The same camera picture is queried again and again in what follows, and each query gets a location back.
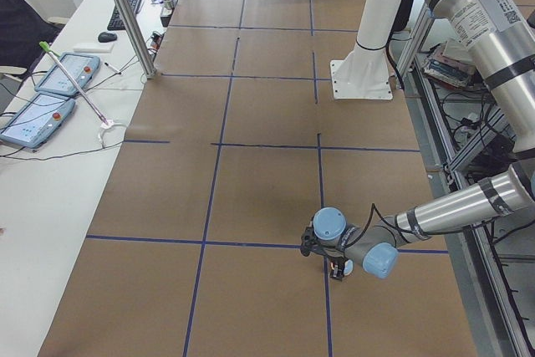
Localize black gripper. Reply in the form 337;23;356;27
300;226;347;281

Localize blue and white bell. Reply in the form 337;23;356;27
330;260;354;277

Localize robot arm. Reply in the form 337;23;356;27
300;0;534;279

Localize brown paper table cover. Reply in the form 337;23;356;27
39;0;476;356

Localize stack of books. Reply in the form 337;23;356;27
422;39;483;89

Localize black marker pen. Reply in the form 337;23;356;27
104;62;122;75

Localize silver metal cup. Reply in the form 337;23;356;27
162;0;175;10

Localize black computer mouse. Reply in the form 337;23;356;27
97;32;118;43

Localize far blue teach pendant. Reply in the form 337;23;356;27
33;52;102;97

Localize blue teach pendant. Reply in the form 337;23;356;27
33;52;102;97
1;93;75;149

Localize near blue teach pendant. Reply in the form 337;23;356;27
1;93;75;149

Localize black keyboard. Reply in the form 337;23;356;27
106;0;145;32

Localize silver rod green tip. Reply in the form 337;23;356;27
38;41;114;130

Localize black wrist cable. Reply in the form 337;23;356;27
342;202;423;249

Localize white camera mast base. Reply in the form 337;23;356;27
330;0;414;100

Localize aluminium frame post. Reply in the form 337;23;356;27
114;0;156;79

